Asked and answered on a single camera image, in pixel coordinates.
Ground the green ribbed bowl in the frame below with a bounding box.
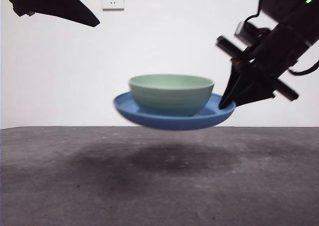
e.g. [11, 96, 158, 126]
[129, 74, 215, 117]

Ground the blue round plate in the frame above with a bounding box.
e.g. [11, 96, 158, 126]
[113, 91, 236, 130]

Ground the black cable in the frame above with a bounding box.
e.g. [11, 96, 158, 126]
[242, 8, 262, 25]
[288, 60, 319, 76]

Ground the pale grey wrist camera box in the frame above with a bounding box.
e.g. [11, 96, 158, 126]
[234, 20, 271, 48]

